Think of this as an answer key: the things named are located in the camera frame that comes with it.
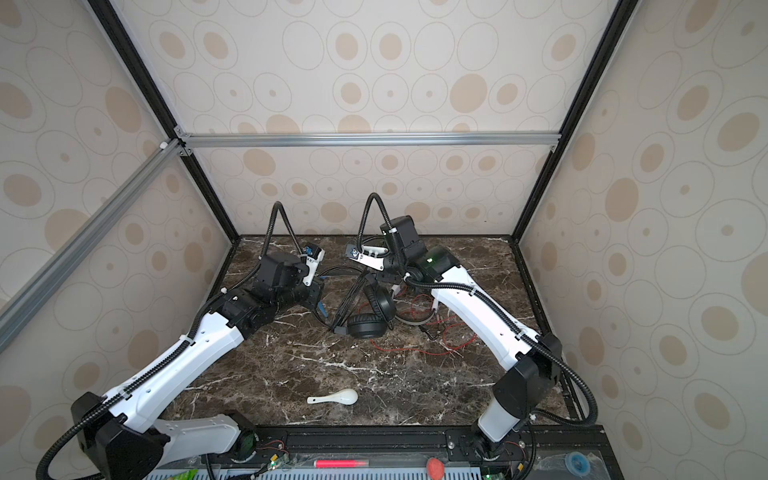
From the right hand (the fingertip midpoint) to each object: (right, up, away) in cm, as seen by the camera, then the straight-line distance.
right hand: (382, 251), depth 77 cm
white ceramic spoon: (-10, -40, +4) cm, 41 cm away
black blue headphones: (-3, -18, -8) cm, 20 cm away
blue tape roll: (+47, -51, -6) cm, 70 cm away
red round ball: (+12, -50, -9) cm, 53 cm away
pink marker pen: (-10, -51, -5) cm, 53 cm away
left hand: (-13, -7, -3) cm, 15 cm away
